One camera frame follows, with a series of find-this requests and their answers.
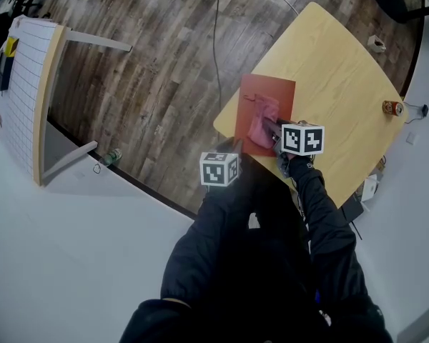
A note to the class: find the black office chair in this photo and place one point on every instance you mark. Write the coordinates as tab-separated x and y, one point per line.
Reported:
30	0

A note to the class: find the black flat box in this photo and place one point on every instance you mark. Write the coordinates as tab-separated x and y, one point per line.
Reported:
4	73

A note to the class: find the person's right forearm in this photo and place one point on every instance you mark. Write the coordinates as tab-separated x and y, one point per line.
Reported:
311	191

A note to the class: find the person's right hand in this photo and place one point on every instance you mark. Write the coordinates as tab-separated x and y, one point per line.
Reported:
284	163

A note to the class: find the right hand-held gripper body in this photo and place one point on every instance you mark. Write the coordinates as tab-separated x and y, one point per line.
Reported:
300	138

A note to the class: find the small white cardboard box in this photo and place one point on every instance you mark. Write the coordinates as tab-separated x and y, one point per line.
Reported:
373	45

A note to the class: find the green plastic bottle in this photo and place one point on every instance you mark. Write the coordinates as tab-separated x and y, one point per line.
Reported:
111	156

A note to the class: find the red cloth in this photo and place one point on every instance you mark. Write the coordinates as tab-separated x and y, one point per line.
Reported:
262	116

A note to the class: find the yellow box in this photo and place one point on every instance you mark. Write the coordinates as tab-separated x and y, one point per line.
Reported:
11	46

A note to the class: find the black power adapter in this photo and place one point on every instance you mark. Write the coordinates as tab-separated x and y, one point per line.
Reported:
425	109

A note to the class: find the red mat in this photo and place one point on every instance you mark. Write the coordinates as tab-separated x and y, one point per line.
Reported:
264	88

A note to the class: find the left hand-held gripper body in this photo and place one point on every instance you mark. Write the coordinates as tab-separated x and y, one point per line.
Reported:
214	172

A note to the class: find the person's black clothed body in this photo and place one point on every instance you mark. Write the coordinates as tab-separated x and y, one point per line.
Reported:
254	281

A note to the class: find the black router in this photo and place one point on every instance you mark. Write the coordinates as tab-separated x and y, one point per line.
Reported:
352	209

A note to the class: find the white router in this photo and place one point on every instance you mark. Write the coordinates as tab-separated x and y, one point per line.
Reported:
370	189

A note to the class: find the red drink can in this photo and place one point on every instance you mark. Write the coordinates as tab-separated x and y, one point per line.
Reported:
392	108

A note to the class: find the person's left forearm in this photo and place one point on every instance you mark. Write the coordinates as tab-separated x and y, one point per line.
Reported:
214	202

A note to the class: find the white grid top table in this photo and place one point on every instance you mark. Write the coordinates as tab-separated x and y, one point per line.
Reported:
25	84

